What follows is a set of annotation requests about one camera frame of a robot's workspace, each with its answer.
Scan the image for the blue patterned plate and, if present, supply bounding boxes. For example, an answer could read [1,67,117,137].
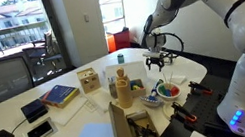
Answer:
[139,91,166,111]

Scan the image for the black orange clamp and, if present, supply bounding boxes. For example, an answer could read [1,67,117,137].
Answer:
[169,98,199,127]
[187,77,214,99]

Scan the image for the wooden peg figure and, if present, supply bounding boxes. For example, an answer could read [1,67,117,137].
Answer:
[114,66,130,84]

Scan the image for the red cylinder block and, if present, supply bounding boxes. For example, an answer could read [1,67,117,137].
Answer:
[169,86,181,97]

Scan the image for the thin wooden skewer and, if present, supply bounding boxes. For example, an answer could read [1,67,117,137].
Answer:
[166,72,177,87]
[162,72,168,86]

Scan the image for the wooden peg stand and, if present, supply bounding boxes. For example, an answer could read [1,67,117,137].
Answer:
[113,76,135,111]

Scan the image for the black eyeglasses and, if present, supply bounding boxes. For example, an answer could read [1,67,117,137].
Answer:
[162,51,176,66]

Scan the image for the green cylinder block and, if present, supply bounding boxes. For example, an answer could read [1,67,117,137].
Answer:
[157,84,168,97]

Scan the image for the large white foam board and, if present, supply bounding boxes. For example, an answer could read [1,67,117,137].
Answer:
[46,94,92,129]

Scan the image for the wooden shape sorter cube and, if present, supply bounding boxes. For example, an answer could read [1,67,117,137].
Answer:
[75,66,103,95]

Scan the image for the brown cardboard box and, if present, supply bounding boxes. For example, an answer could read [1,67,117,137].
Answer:
[106,94,160,137]

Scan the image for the small clear jar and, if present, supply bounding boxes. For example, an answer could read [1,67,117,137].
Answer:
[107,75,120,101]

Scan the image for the dark patio chair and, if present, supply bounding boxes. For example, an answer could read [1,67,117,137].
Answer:
[19,28,66,79]

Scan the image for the black robot wrist cable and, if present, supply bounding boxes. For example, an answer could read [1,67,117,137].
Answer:
[156,28,187,58]

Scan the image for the white plastic tray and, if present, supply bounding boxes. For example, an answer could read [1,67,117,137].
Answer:
[103,58,149,88]

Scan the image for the black rectangular box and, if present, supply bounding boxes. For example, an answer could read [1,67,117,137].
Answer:
[19,96,50,125]

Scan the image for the small blue cylinder block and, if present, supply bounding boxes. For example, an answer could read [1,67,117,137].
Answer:
[163,85,173,97]

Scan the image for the black pliers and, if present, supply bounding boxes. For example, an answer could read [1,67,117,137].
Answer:
[126,113,159,137]

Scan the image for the white folded tissue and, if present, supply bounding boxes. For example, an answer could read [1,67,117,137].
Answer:
[170,71,189,87]

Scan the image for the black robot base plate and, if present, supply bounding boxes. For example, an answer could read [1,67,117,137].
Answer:
[144,67,245,137]

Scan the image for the wooden box of blocks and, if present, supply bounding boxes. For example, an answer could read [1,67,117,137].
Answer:
[128,77,149,99]

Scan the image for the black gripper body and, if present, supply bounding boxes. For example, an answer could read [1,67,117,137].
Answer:
[144,54,167,70]

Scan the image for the teal drink can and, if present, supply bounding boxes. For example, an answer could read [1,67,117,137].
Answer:
[116,52,126,64]

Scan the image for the white bowl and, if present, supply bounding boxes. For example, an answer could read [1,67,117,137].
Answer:
[154,79,184,104]

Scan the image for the table power outlet panel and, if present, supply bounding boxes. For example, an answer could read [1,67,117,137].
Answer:
[19,116,59,137]

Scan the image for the blue book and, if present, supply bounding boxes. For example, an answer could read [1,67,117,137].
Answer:
[38,80,83,113]

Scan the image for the black power cable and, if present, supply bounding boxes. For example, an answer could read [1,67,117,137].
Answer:
[4,118,31,137]

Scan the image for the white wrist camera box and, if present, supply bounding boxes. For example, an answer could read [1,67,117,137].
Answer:
[141,47,164,60]

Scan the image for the white light switch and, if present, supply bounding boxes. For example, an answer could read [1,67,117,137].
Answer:
[82,13,91,23]

